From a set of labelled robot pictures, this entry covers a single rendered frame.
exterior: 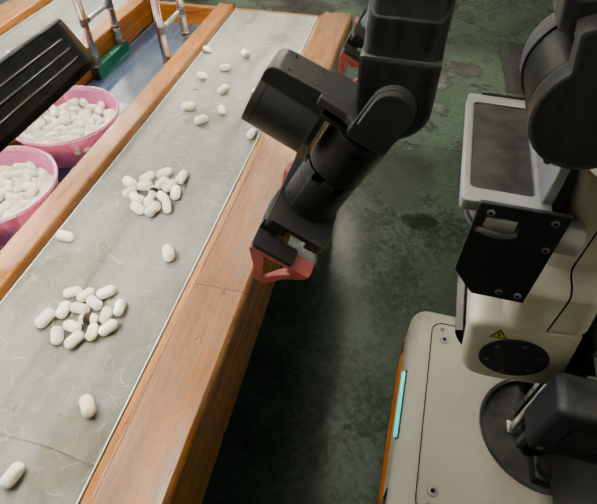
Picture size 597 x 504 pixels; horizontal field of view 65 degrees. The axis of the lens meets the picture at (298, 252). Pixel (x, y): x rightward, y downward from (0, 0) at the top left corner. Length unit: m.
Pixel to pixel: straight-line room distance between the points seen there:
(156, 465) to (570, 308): 0.59
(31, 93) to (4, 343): 0.40
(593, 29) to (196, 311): 0.65
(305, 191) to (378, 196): 1.72
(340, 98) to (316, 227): 0.13
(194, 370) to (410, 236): 1.42
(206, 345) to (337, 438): 0.82
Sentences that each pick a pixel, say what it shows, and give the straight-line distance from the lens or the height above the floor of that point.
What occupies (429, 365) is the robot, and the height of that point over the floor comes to 0.28.
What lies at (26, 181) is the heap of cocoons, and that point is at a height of 0.74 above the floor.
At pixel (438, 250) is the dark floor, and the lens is 1.98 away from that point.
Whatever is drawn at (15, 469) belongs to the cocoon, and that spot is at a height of 0.76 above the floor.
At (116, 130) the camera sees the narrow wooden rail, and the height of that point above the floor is 0.76.
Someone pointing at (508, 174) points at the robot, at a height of 1.04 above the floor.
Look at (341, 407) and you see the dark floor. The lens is 1.54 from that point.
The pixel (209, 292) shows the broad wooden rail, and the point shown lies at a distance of 0.82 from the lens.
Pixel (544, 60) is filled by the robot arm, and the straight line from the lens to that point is 0.39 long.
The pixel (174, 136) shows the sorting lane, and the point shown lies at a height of 0.74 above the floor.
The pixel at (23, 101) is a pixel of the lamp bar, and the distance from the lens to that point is 0.76.
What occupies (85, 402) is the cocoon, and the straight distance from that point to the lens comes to 0.77.
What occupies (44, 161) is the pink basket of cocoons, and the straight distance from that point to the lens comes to 1.23.
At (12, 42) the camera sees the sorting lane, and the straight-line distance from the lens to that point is 1.88.
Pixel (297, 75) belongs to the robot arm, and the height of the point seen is 1.22.
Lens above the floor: 1.40
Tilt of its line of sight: 48 degrees down
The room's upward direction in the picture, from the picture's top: straight up
